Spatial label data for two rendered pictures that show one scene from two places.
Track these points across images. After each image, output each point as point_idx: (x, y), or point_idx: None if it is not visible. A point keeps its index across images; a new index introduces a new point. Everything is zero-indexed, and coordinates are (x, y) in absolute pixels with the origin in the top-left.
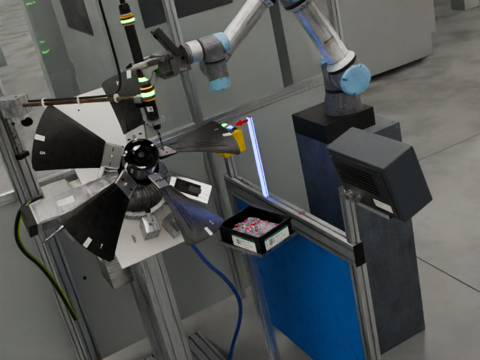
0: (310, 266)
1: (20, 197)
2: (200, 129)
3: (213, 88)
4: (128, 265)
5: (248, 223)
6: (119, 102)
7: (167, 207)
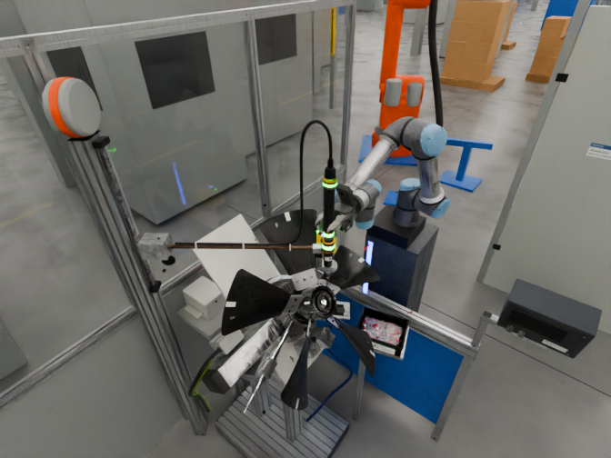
0: None
1: (150, 322)
2: (336, 255)
3: (363, 227)
4: None
5: (371, 324)
6: None
7: None
